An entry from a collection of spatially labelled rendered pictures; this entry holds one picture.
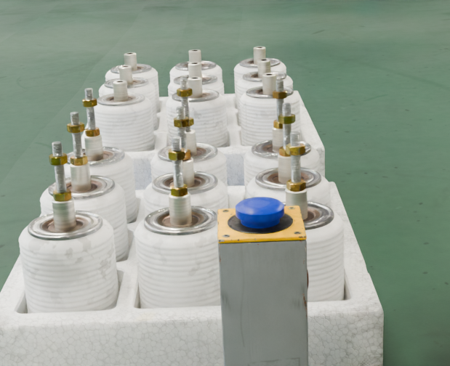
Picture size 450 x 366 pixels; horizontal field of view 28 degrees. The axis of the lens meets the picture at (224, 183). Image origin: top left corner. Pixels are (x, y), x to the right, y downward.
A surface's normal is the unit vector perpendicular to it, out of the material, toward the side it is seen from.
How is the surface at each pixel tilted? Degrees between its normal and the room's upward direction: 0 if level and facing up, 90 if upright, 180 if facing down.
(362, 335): 90
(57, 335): 90
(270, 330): 90
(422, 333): 0
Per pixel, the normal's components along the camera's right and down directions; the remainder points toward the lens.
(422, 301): -0.04, -0.94
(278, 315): 0.00, 0.33
